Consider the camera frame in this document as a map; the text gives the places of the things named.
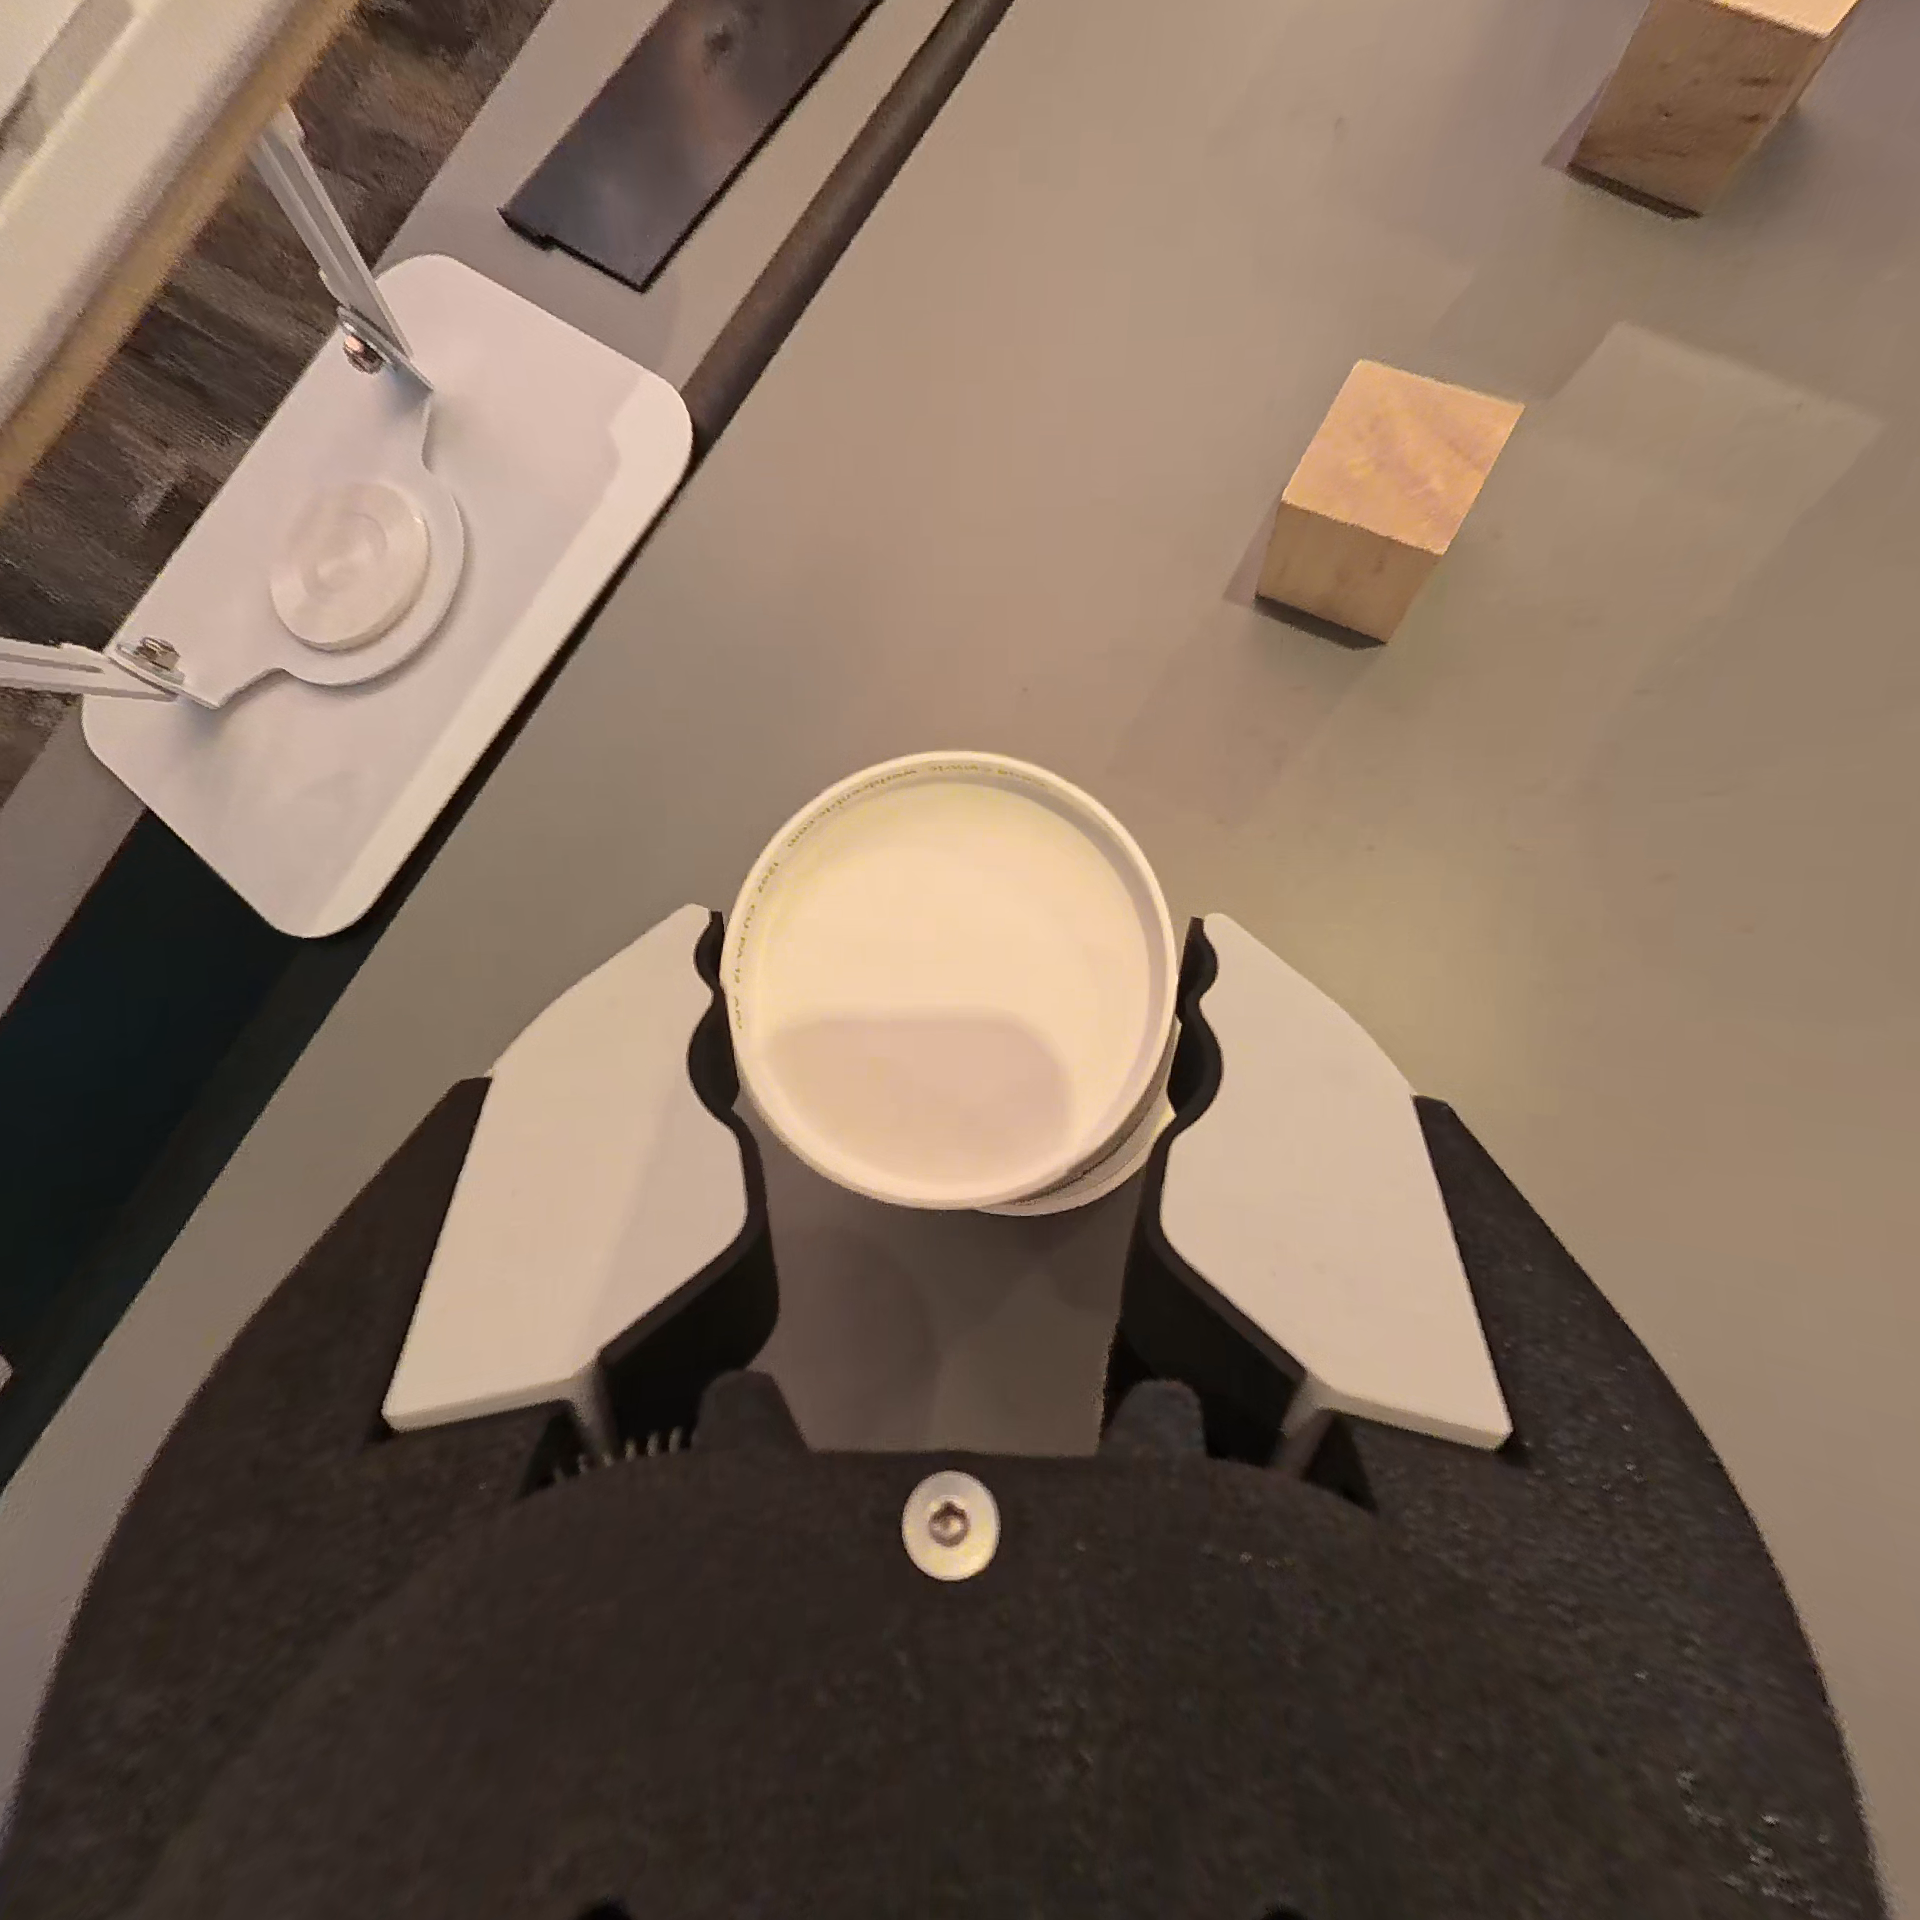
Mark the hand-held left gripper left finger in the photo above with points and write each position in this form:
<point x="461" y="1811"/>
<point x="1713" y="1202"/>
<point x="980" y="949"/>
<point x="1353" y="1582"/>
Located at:
<point x="570" y="1201"/>

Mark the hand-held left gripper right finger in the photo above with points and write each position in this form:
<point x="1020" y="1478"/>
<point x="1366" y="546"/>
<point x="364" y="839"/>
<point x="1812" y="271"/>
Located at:
<point x="1319" y="1214"/>

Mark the white paper cup green band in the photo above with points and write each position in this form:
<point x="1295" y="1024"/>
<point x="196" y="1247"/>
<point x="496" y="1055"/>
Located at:
<point x="945" y="974"/>

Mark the wooden cube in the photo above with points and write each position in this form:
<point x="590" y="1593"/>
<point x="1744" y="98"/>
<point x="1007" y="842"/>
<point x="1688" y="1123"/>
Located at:
<point x="1389" y="495"/>
<point x="1710" y="89"/>

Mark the wooden clipboard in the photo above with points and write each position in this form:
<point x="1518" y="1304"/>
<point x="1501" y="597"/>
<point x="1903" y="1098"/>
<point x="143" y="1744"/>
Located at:
<point x="182" y="229"/>

